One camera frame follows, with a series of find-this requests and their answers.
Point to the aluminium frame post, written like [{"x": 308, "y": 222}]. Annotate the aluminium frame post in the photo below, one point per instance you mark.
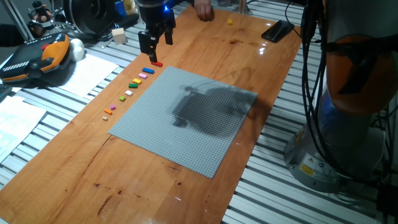
[{"x": 244, "y": 6}]

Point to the grey slanted frame strut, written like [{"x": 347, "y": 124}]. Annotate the grey slanted frame strut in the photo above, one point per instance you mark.
[{"x": 18, "y": 21}]

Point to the orange Lego brick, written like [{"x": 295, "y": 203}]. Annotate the orange Lego brick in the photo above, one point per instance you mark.
[{"x": 108, "y": 111}]

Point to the small magenta Lego brick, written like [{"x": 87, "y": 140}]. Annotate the small magenta Lego brick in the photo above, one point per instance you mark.
[{"x": 112, "y": 107}]

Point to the black keyboard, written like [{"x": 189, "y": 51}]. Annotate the black keyboard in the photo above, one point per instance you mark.
[{"x": 3, "y": 91}]

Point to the wooden board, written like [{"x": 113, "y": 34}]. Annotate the wooden board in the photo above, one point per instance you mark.
[{"x": 93, "y": 186}]

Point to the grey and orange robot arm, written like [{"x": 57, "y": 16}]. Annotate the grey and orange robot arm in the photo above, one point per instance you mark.
[{"x": 357, "y": 77}]

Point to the black round object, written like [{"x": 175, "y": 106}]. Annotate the black round object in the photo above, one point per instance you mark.
[{"x": 90, "y": 15}]

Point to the lime green Lego brick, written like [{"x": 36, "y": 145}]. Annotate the lime green Lego brick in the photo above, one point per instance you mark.
[{"x": 122, "y": 98}]

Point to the grey Lego baseplate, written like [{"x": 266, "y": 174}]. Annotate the grey Lego baseplate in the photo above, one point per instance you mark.
[{"x": 186, "y": 149}]

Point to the white Lego brick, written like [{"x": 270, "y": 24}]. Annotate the white Lego brick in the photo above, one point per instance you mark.
[{"x": 129, "y": 93}]

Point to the light pink Lego brick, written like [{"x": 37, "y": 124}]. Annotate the light pink Lego brick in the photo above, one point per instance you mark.
[{"x": 143, "y": 75}]

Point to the long blue Lego brick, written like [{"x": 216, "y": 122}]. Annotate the long blue Lego brick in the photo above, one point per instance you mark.
[{"x": 148, "y": 70}]

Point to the pale wooden cube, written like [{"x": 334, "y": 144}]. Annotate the pale wooden cube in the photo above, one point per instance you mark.
[{"x": 119, "y": 36}]

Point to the black smartphone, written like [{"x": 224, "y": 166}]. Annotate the black smartphone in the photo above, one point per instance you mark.
[{"x": 277, "y": 31}]

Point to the blue bag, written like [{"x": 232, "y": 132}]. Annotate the blue bag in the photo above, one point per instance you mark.
[{"x": 119, "y": 7}]

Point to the yellow two-by-four Lego brick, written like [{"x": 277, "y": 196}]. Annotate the yellow two-by-four Lego brick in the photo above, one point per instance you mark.
[{"x": 137, "y": 81}]

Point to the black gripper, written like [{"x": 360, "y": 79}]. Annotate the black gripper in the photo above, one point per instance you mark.
[{"x": 154, "y": 15}]

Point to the orange and black teach pendant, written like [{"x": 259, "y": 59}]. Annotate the orange and black teach pendant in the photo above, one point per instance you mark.
[{"x": 31, "y": 59}]

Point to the white paper sheet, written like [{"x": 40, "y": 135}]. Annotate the white paper sheet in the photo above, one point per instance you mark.
[
  {"x": 15, "y": 124},
  {"x": 87, "y": 74}
]

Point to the red Lego brick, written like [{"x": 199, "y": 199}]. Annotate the red Lego brick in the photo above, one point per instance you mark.
[{"x": 157, "y": 64}]

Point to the white rounded object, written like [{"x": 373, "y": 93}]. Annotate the white rounded object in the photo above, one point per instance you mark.
[{"x": 76, "y": 49}]

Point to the person's right hand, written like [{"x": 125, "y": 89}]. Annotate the person's right hand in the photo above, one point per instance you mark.
[{"x": 204, "y": 11}]

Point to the dark green Lego brick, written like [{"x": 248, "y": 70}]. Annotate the dark green Lego brick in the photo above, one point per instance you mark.
[{"x": 133, "y": 85}]

